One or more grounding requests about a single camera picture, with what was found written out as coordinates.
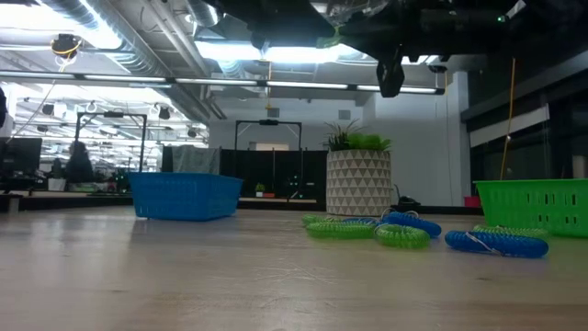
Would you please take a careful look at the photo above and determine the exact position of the blue plastic basket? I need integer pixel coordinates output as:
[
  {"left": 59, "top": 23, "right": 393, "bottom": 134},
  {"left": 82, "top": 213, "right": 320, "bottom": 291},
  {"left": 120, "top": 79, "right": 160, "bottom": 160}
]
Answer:
[{"left": 128, "top": 172, "right": 243, "bottom": 223}]

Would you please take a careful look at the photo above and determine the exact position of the black device with cable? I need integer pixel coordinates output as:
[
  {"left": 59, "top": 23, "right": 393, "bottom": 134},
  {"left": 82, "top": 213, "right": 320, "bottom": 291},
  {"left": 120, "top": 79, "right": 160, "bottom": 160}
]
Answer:
[{"left": 392, "top": 183, "right": 422, "bottom": 207}]

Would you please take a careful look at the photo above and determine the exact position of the long ceiling light bar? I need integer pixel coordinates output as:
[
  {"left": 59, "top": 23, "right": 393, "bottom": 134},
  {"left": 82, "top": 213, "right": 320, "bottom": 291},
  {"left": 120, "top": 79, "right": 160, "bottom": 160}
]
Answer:
[{"left": 0, "top": 71, "right": 446, "bottom": 96}]

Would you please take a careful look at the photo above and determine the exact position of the grey draped cloth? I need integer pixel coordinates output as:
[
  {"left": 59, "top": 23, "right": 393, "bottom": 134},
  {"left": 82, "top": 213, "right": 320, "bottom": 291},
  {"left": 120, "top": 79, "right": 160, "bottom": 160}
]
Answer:
[{"left": 172, "top": 144, "right": 221, "bottom": 176}]

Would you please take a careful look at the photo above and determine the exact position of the black gantry frame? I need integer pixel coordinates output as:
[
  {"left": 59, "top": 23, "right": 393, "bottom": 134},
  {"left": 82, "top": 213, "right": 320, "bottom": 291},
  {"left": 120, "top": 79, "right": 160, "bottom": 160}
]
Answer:
[
  {"left": 234, "top": 119, "right": 303, "bottom": 153},
  {"left": 75, "top": 111, "right": 148, "bottom": 185}
]

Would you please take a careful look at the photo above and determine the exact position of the black computer monitor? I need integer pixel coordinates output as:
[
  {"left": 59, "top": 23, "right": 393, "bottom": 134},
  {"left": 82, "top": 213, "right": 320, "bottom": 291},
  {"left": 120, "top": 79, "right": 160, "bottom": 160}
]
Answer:
[{"left": 0, "top": 136, "right": 43, "bottom": 180}]

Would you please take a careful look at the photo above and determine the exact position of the succulent in triangle-patterned pot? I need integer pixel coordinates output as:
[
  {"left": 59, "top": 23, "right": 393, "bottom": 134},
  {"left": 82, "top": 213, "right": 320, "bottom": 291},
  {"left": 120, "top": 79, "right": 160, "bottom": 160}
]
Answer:
[{"left": 323, "top": 120, "right": 393, "bottom": 217}]

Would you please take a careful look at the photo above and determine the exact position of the black partition panel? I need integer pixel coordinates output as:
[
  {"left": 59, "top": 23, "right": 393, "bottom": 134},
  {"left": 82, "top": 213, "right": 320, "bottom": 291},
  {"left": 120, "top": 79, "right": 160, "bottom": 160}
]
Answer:
[{"left": 161, "top": 145, "right": 328, "bottom": 200}]

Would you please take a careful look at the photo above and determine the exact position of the green plastic basket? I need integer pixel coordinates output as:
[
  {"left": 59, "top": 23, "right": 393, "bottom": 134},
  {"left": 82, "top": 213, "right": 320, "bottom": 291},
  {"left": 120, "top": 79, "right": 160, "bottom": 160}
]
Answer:
[{"left": 473, "top": 177, "right": 588, "bottom": 239}]

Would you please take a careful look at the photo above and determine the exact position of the thin yellow hanging cord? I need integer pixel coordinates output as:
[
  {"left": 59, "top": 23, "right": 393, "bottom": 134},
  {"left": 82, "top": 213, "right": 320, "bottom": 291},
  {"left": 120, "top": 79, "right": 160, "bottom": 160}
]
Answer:
[{"left": 265, "top": 59, "right": 274, "bottom": 111}]

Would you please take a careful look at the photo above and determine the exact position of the person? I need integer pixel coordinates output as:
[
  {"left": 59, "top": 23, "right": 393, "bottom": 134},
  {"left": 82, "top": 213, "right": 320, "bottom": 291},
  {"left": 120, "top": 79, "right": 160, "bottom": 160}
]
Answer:
[{"left": 66, "top": 140, "right": 96, "bottom": 185}]

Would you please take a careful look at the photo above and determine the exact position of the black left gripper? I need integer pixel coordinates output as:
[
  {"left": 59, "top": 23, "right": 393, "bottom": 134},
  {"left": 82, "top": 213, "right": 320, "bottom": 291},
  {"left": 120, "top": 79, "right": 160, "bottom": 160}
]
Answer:
[{"left": 201, "top": 0, "right": 339, "bottom": 52}]

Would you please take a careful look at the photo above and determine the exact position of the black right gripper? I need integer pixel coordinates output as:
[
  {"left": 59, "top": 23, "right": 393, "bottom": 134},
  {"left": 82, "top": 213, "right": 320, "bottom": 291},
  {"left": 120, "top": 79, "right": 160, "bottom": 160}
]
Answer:
[{"left": 339, "top": 13, "right": 506, "bottom": 98}]

